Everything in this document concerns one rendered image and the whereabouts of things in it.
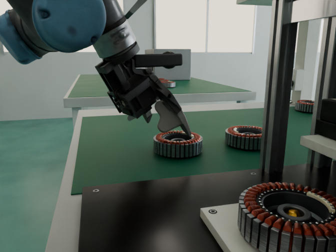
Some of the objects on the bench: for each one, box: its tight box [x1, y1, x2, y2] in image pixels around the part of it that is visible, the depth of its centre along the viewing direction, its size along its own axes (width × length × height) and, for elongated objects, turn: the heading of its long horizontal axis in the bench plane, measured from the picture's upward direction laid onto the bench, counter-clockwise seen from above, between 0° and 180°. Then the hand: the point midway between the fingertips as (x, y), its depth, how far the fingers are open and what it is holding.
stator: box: [225, 125, 263, 151], centre depth 72 cm, size 11×11×4 cm
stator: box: [154, 131, 203, 159], centre depth 67 cm, size 11×11×4 cm
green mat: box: [71, 107, 334, 195], centre depth 86 cm, size 94×61×1 cm, turn 104°
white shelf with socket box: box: [236, 0, 321, 106], centre depth 114 cm, size 35×37×46 cm
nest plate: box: [200, 203, 276, 252], centre depth 31 cm, size 15×15×1 cm
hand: (170, 127), depth 64 cm, fingers open, 14 cm apart
